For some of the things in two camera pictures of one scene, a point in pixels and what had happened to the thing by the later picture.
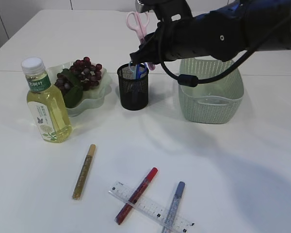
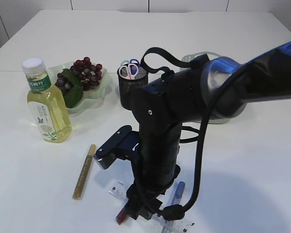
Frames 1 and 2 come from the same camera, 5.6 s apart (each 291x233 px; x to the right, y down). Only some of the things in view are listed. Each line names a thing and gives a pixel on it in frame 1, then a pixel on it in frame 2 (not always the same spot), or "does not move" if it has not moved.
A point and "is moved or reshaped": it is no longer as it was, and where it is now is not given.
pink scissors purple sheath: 138,22 to 128,72
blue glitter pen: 173,208 does not move
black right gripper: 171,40 to 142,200
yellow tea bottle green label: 46,105 does not move
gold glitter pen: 76,194 does not move
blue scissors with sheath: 138,70 is moved or reshaped
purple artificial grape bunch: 82,75 does not move
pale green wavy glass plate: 92,98 does not move
